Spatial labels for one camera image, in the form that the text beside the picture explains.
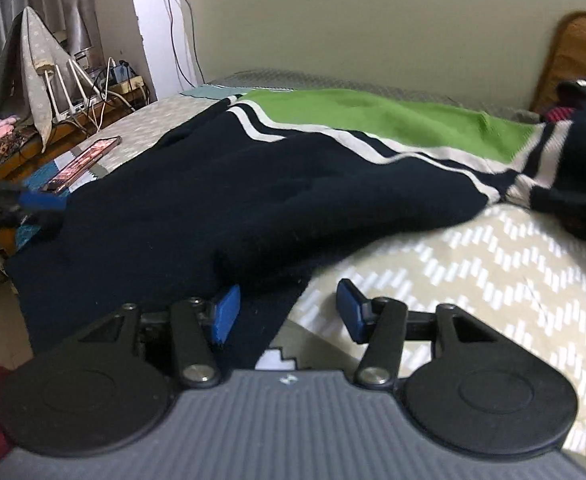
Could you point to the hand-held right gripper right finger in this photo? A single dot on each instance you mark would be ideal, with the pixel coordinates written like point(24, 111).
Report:
point(350, 310)

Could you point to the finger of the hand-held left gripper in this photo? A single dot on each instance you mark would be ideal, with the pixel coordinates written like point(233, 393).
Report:
point(38, 200)

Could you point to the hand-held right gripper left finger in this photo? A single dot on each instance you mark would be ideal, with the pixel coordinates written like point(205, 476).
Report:
point(225, 312)

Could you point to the navy green striped sweater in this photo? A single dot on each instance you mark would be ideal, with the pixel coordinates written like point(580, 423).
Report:
point(233, 200)

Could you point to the pile of dark red-striped clothes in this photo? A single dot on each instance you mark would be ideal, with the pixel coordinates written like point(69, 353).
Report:
point(568, 95)

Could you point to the smartphone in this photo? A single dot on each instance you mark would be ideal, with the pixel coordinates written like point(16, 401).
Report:
point(85, 160)

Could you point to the wooden side table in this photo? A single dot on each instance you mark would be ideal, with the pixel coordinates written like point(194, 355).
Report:
point(58, 132)

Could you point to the white router with antennas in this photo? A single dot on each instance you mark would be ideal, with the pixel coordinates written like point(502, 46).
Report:
point(70, 109)

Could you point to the beige patterned bedsheet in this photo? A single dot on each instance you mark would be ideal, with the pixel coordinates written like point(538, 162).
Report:
point(448, 270)

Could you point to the grey dotted ironing board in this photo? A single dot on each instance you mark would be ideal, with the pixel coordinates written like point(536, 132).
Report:
point(38, 75)

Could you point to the beige power strip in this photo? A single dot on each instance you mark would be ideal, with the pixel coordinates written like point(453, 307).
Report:
point(125, 85)

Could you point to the wooden headboard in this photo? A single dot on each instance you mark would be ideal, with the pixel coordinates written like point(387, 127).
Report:
point(578, 50)

